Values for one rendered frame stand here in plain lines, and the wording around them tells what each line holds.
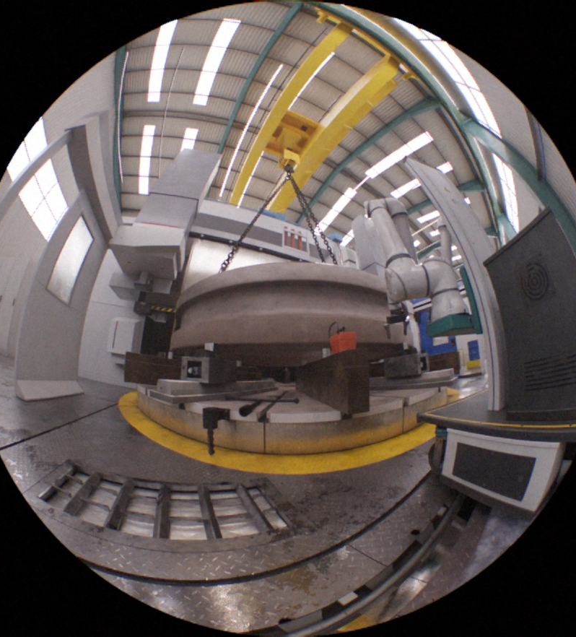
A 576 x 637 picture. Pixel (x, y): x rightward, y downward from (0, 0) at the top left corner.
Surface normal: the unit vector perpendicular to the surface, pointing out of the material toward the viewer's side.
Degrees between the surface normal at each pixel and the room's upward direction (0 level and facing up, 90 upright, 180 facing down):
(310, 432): 90
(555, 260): 90
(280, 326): 90
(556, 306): 90
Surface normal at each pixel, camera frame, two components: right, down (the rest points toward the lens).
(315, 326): 0.06, -0.29
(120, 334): 0.47, -0.26
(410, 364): -0.88, -0.13
